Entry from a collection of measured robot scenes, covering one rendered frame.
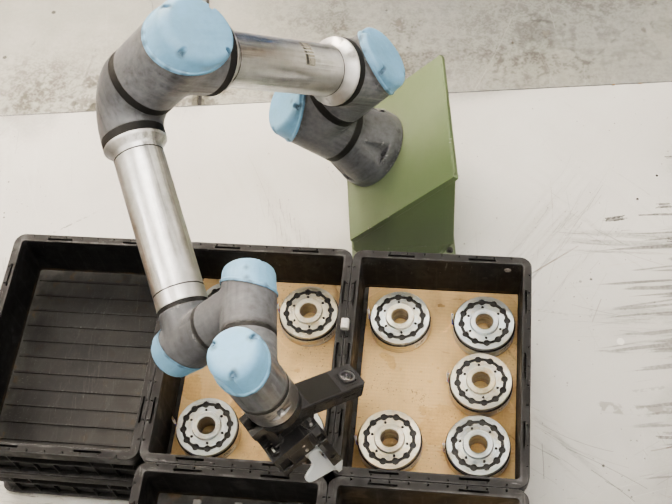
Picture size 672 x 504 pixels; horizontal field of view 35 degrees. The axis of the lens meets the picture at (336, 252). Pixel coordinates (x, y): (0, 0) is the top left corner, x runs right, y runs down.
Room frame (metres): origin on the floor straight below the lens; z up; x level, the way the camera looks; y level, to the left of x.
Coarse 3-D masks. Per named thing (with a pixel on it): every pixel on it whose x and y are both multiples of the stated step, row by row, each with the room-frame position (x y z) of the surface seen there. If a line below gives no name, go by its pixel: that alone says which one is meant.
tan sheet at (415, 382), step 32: (384, 288) 0.92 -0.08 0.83; (448, 320) 0.84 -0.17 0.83; (384, 352) 0.79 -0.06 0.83; (416, 352) 0.79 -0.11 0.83; (448, 352) 0.78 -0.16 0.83; (512, 352) 0.76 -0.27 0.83; (384, 384) 0.74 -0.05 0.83; (416, 384) 0.73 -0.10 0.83; (448, 384) 0.72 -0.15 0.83; (480, 384) 0.71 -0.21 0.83; (416, 416) 0.67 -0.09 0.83; (448, 416) 0.66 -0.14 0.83; (512, 416) 0.65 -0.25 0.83; (480, 448) 0.60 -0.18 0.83; (512, 448) 0.59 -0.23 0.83
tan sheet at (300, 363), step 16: (208, 288) 0.97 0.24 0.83; (288, 288) 0.95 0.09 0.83; (336, 288) 0.93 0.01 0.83; (288, 352) 0.82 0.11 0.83; (304, 352) 0.82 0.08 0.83; (320, 352) 0.81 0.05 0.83; (208, 368) 0.81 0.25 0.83; (288, 368) 0.79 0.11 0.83; (304, 368) 0.79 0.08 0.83; (320, 368) 0.78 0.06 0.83; (192, 384) 0.79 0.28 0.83; (208, 384) 0.78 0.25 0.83; (192, 400) 0.76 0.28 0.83; (224, 400) 0.75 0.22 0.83; (240, 416) 0.72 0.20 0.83; (320, 416) 0.70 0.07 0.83; (208, 432) 0.70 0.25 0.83; (176, 448) 0.68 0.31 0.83; (240, 448) 0.66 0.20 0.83; (256, 448) 0.66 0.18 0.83
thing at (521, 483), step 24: (360, 264) 0.92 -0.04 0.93; (480, 264) 0.88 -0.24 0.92; (504, 264) 0.87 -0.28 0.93; (528, 264) 0.87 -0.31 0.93; (528, 288) 0.82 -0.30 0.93; (528, 312) 0.78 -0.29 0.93; (528, 336) 0.74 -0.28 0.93; (528, 360) 0.70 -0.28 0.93; (528, 384) 0.66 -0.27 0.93; (528, 408) 0.62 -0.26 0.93; (336, 432) 0.62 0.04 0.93; (528, 432) 0.58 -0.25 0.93; (528, 456) 0.54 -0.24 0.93; (408, 480) 0.53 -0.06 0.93; (432, 480) 0.53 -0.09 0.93; (456, 480) 0.52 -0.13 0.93; (504, 480) 0.51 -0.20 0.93; (528, 480) 0.50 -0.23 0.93
